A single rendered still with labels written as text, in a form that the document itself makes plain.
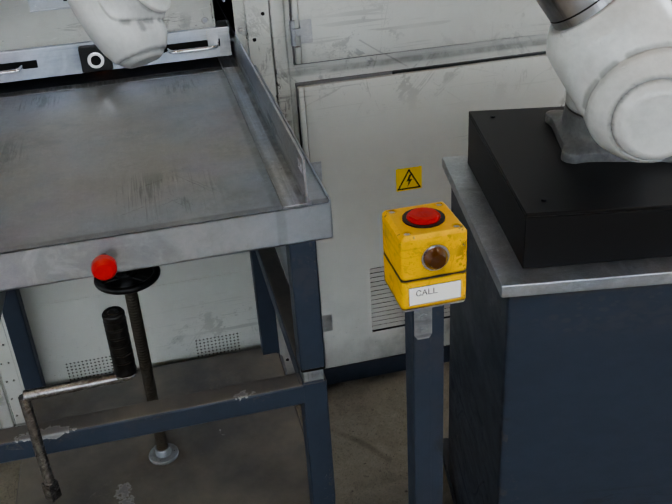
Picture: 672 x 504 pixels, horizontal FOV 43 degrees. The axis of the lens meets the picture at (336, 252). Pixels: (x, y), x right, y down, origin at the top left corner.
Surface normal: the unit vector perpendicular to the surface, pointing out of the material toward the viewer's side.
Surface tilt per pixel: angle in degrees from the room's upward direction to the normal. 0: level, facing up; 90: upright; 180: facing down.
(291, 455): 0
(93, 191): 0
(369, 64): 90
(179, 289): 90
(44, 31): 90
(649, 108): 98
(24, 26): 90
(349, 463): 0
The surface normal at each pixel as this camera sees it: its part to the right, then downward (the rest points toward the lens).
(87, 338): 0.23, 0.46
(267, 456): -0.06, -0.87
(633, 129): -0.04, 0.57
